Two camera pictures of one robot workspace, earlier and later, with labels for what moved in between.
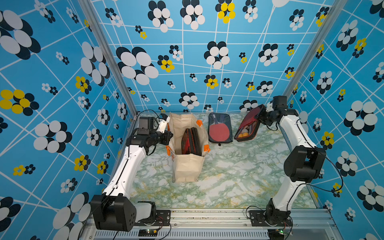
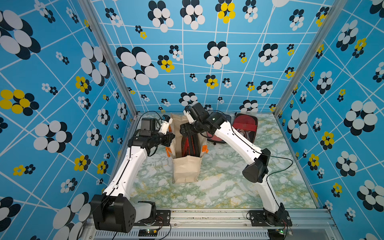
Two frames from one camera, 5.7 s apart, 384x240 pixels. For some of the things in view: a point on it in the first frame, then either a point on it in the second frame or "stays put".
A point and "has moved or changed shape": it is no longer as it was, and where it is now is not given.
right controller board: (276, 234) stays put
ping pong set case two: (248, 129) has moved or changed shape
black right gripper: (259, 115) -> (187, 126)
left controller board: (147, 232) stays put
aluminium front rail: (221, 224) stays put
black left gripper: (167, 135) stays put
